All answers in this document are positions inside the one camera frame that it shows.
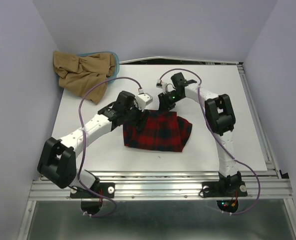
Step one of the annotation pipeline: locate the tan skirt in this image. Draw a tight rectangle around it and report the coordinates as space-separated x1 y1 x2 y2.
53 51 119 104

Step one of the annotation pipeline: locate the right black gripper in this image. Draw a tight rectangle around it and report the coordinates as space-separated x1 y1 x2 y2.
157 90 184 116

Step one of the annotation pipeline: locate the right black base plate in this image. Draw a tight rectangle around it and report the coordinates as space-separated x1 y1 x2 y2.
199 181 248 198

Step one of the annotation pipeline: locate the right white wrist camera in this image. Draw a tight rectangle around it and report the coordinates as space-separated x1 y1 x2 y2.
156 79 170 94

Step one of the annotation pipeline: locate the red plaid skirt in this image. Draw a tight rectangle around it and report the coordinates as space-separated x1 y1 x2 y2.
123 110 193 153

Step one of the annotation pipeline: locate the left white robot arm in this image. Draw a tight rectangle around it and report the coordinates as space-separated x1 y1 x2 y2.
37 90 153 197

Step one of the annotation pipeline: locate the aluminium rail frame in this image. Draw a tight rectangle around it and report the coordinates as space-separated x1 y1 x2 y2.
18 62 296 240

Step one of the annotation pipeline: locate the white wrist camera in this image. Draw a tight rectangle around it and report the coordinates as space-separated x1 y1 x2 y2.
156 79 170 94
135 93 153 111

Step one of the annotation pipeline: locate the teal plastic basket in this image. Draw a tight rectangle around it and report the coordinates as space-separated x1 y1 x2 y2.
55 50 120 88

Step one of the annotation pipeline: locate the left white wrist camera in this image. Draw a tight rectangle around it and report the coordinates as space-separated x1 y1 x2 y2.
135 93 153 111

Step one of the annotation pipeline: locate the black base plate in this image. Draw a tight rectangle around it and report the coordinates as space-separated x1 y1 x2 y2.
70 182 115 199
199 181 248 198

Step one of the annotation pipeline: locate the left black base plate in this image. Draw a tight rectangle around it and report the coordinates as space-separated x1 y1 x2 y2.
70 182 115 199

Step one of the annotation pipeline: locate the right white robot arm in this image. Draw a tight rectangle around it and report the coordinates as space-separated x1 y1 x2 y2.
156 72 247 198

